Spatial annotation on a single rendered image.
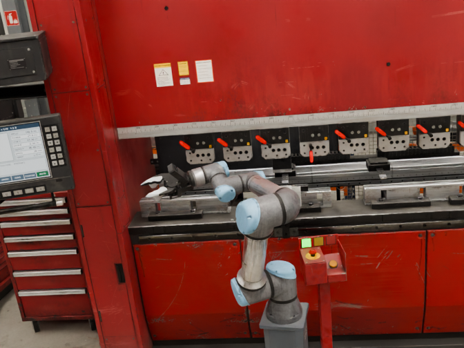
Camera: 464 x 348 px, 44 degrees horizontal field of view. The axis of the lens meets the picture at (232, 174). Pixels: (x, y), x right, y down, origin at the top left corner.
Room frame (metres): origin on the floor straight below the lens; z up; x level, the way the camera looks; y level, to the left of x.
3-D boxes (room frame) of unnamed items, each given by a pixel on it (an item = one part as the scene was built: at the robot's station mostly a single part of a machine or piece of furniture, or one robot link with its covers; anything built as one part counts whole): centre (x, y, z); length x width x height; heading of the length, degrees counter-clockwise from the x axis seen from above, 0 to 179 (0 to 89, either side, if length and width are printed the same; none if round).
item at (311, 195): (2.85, -0.32, 0.92); 0.39 x 0.06 x 0.10; 83
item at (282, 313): (2.01, -0.15, 0.82); 0.15 x 0.15 x 0.10
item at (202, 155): (2.91, 0.15, 1.26); 0.15 x 0.09 x 0.17; 83
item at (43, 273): (3.39, 1.17, 0.50); 0.50 x 0.50 x 1.00; 83
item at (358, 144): (2.81, -0.64, 1.26); 0.15 x 0.09 x 0.17; 83
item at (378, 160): (2.95, -0.82, 1.01); 0.26 x 0.12 x 0.05; 173
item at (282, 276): (2.00, -0.15, 0.94); 0.13 x 0.12 x 0.14; 109
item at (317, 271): (2.47, -0.40, 0.75); 0.20 x 0.16 x 0.18; 91
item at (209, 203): (2.92, 0.28, 0.92); 0.50 x 0.06 x 0.10; 83
